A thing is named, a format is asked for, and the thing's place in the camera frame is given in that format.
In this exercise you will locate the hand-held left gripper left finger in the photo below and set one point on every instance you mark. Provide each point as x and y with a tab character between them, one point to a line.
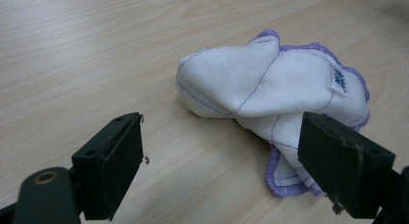
109	159

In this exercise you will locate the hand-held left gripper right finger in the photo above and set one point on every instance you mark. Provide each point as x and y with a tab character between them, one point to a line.
334	162

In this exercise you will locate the white cloth with purple hem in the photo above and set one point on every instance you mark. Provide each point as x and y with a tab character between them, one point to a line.
257	85

